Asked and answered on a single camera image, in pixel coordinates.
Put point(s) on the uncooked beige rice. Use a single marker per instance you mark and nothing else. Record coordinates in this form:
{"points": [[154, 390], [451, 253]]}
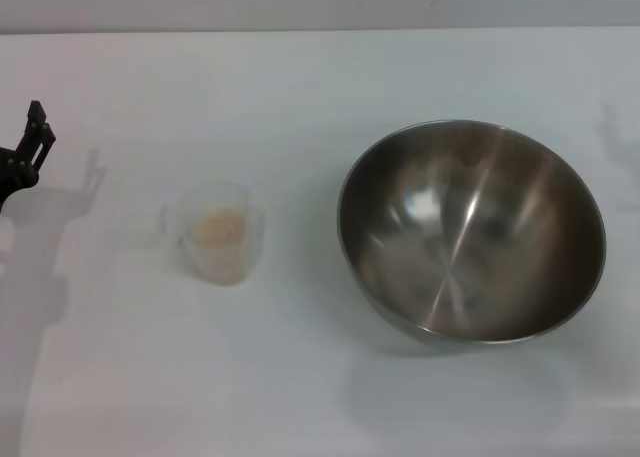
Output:
{"points": [[220, 237]]}

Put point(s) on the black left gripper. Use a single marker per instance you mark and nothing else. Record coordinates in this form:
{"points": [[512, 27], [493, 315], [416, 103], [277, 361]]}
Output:
{"points": [[10, 172]]}

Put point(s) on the stainless steel mixing bowl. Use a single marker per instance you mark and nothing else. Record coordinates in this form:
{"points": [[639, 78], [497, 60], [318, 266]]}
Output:
{"points": [[475, 237]]}

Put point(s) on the clear plastic measuring cup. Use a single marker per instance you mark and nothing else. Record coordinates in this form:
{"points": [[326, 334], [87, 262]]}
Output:
{"points": [[252, 237]]}

